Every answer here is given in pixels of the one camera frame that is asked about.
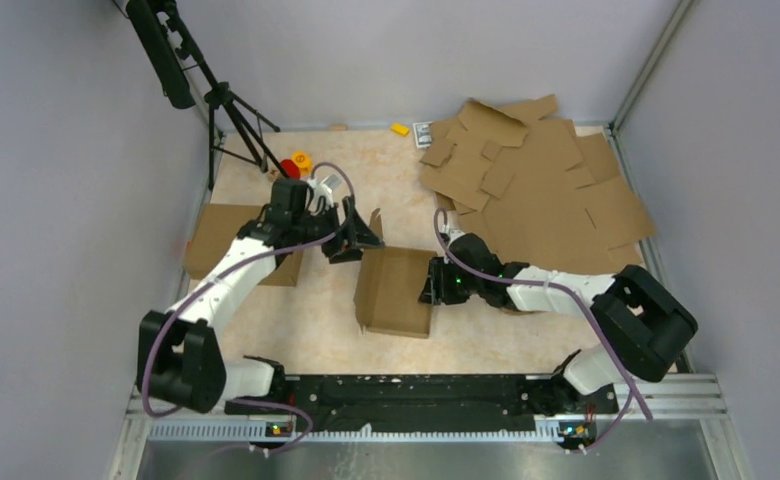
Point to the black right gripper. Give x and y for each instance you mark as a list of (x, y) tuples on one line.
[(436, 290)]

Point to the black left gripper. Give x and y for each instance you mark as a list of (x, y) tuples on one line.
[(353, 235)]

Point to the cardboard box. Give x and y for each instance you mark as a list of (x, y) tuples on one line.
[(216, 228), (386, 299)]

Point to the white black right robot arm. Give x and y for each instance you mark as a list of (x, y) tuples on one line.
[(642, 328)]

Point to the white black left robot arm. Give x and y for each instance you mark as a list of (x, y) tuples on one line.
[(179, 356)]

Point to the playing card box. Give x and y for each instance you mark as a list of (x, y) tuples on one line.
[(422, 135)]

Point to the folded closed cardboard box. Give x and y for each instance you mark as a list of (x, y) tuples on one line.
[(216, 228)]

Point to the orange round toy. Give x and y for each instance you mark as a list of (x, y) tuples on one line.
[(303, 161)]

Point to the red round toy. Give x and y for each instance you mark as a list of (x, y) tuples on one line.
[(290, 169)]

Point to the small wooden cube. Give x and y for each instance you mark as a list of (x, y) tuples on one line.
[(273, 176)]

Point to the yellow block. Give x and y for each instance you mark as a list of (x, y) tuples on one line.
[(400, 129)]

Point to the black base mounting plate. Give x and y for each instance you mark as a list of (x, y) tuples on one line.
[(429, 403)]

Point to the cardboard sheet pile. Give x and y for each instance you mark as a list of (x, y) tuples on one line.
[(520, 177)]

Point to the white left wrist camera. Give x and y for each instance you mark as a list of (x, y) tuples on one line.
[(323, 191)]

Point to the aluminium frame rail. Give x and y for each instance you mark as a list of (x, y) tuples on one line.
[(678, 397)]

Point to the black camera tripod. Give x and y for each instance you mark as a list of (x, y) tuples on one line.
[(173, 52)]

